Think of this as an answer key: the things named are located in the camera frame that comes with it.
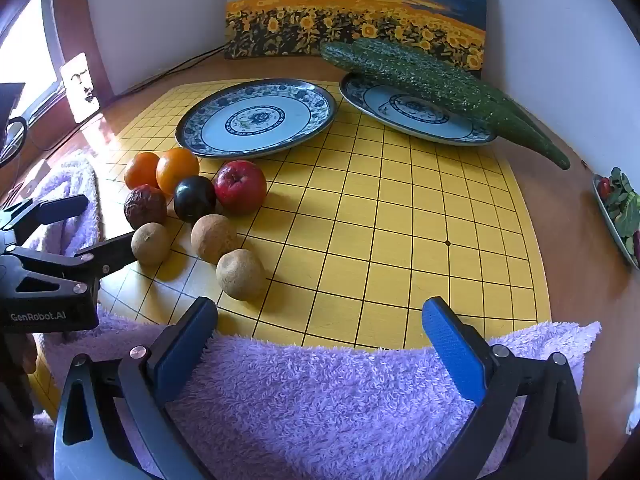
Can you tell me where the sunflower field painting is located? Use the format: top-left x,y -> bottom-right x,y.
223,0 -> 488,71

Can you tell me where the red apple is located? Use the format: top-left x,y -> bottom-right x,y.
214,160 -> 268,215

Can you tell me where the white crumpled paper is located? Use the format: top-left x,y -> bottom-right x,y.
625,390 -> 640,436

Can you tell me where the brown kiwi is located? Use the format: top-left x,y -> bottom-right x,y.
216,248 -> 266,302
190,214 -> 239,264
131,222 -> 172,266

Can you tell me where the plate of salad vegetables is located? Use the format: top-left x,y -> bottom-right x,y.
592,166 -> 640,268

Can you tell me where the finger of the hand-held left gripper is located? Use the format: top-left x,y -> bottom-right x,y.
0,231 -> 139,297
0,193 -> 90,234

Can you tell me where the green spiky cucumber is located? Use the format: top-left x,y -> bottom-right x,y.
320,40 -> 571,171
352,37 -> 536,133

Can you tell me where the orange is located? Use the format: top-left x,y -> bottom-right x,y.
155,147 -> 201,196
124,152 -> 162,191

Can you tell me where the purple fluffy towel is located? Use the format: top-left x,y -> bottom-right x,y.
27,152 -> 602,480

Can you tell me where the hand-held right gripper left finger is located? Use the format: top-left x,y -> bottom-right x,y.
54,296 -> 219,480

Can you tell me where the blue patterned porcelain plate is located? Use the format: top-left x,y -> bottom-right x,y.
175,78 -> 337,159
339,72 -> 498,147

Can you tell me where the window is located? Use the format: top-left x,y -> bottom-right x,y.
0,0 -> 66,121

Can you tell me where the thin black cable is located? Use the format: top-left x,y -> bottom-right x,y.
112,42 -> 228,98

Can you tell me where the wrinkled dark red passion fruit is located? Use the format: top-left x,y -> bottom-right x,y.
123,185 -> 168,230

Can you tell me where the yellow grid board mat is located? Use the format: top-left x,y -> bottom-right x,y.
27,80 -> 552,418

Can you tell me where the black plum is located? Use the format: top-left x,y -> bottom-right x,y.
173,176 -> 217,223

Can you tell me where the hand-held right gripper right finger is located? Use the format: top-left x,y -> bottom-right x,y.
421,296 -> 588,480

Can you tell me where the black looped cable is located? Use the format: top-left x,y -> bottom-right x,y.
0,116 -> 29,168

